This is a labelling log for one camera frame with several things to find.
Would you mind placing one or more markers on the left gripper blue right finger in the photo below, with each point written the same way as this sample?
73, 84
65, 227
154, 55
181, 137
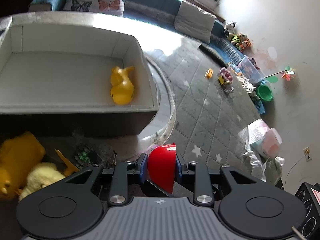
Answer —
181, 167

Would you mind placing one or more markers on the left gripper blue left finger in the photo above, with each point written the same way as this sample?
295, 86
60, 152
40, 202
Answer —
141, 167

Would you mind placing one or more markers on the clear keychain with purple strap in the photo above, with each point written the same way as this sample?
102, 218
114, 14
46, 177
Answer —
87, 153

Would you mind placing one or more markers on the yellow plush chick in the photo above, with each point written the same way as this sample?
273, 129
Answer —
42, 175

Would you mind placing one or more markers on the large orange rubber duck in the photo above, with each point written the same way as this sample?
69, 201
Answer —
18, 156

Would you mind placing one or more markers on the small yellow rubber duck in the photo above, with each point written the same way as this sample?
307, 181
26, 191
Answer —
122, 89

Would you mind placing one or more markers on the grey quilted star mat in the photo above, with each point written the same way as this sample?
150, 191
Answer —
210, 123

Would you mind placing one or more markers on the pink white plastic bag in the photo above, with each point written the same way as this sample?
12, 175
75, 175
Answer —
261, 139

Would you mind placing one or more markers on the small orange toy on floor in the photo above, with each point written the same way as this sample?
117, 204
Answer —
209, 73

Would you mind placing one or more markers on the pink toy cluster on floor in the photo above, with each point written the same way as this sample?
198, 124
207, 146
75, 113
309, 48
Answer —
225, 80

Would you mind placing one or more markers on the green plastic basin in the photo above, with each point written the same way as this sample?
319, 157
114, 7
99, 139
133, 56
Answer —
265, 93

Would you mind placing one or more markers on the clear plastic storage bin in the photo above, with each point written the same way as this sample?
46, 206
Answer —
249, 71

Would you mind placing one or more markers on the black white cardboard box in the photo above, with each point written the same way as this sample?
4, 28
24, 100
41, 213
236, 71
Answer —
55, 80

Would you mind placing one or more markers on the pile of plush toys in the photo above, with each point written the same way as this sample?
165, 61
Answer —
240, 40

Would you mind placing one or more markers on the grey sofa cushion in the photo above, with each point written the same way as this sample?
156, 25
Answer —
194, 22

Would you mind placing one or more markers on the dark blue sofa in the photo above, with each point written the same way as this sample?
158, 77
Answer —
158, 12

